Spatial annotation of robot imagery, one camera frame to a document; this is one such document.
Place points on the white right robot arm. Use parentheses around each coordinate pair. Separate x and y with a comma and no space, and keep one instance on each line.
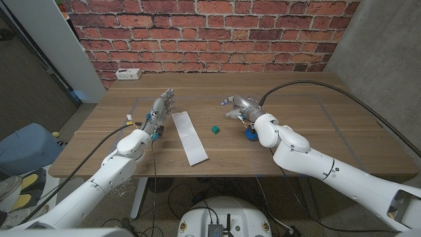
(312,161)

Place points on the white floor board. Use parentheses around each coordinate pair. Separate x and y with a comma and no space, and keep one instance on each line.
(54,179)

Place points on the white receipt paper strip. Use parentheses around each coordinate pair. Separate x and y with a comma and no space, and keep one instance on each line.
(189,138)

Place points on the blue spiky ball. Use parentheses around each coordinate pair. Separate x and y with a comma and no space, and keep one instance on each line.
(250,135)

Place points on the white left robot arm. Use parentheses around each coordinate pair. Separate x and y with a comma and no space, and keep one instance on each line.
(108,171)

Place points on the small grey electronics box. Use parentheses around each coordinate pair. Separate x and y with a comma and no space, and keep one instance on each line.
(215,230)

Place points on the white power strip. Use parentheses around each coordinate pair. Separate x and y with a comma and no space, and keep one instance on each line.
(128,74)

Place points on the blue-grey plastic bin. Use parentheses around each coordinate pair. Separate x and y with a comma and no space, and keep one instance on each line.
(26,148)

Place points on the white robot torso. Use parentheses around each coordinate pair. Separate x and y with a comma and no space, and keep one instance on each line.
(243,214)

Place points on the black round disc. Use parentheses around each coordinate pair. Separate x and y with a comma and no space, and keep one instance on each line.
(161,185)

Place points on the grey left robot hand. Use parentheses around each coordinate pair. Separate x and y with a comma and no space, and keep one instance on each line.
(159,110)

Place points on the grey table leg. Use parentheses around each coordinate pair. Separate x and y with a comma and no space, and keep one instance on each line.
(310,210)

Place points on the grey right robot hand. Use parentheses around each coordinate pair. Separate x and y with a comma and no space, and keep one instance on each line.
(248,107)

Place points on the red brick printed backdrop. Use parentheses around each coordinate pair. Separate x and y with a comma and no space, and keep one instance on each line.
(210,33)

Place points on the white table leg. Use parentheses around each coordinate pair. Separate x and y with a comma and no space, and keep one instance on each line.
(138,197)

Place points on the black mat with yellow footprints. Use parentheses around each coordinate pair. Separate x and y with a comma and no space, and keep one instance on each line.
(29,180)

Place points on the yellow-green tennis ball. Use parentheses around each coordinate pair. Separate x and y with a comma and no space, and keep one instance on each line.
(56,134)

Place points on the small green cube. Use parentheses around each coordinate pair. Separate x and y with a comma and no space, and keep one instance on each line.
(215,129)

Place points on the white upright panel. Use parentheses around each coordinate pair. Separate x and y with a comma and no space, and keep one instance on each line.
(56,42)

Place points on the grey sneaker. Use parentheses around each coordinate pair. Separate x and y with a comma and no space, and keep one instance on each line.
(19,220)
(8,187)

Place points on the black stub antenna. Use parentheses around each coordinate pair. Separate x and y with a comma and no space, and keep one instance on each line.
(229,224)

